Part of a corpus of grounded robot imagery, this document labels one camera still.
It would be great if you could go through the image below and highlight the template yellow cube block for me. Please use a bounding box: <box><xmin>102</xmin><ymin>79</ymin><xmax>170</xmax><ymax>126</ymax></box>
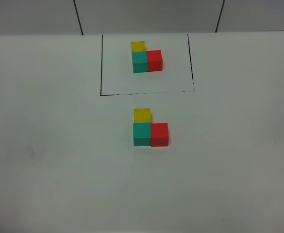
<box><xmin>131</xmin><ymin>41</ymin><xmax>147</xmax><ymax>52</ymax></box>

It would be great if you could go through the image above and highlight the template green cube block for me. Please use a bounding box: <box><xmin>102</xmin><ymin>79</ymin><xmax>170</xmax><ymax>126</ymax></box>
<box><xmin>132</xmin><ymin>51</ymin><xmax>148</xmax><ymax>73</ymax></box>

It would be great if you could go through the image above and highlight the template red cube block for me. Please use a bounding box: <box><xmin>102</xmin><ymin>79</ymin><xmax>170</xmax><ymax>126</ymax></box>
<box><xmin>146</xmin><ymin>50</ymin><xmax>163</xmax><ymax>72</ymax></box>

